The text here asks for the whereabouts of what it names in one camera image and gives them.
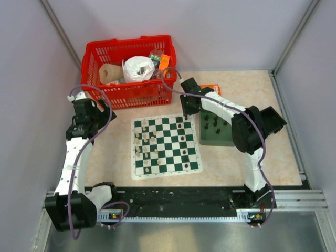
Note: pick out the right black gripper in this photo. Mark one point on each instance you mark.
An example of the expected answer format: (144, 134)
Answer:
(186, 111)

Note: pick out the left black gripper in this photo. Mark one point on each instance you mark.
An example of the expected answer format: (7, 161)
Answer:
(103, 115)

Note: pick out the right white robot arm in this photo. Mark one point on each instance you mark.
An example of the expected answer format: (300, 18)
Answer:
(246, 134)

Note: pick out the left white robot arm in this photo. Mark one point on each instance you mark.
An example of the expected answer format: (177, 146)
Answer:
(70, 207)

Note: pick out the green white chess mat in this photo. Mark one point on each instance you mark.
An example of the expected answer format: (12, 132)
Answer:
(157, 150)

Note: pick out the orange razor box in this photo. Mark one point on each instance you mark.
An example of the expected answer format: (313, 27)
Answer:
(215, 87)

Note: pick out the green piece tray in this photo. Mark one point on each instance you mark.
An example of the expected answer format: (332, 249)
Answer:
(214, 131)

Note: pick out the beige paper roll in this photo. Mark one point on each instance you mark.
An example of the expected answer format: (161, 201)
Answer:
(109, 73)

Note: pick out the red plastic shopping basket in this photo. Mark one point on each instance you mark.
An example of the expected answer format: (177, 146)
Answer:
(114, 51)

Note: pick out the orange carton in basket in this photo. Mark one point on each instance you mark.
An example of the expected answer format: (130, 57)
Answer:
(163, 65)

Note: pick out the green snack packet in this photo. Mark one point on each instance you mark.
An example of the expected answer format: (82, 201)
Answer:
(155, 56)

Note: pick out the white toilet paper roll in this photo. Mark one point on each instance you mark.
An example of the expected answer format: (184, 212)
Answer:
(138, 69)

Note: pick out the black tray lid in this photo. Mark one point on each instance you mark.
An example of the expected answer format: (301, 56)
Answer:
(273, 122)

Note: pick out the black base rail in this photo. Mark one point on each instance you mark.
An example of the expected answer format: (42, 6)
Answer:
(190, 201)

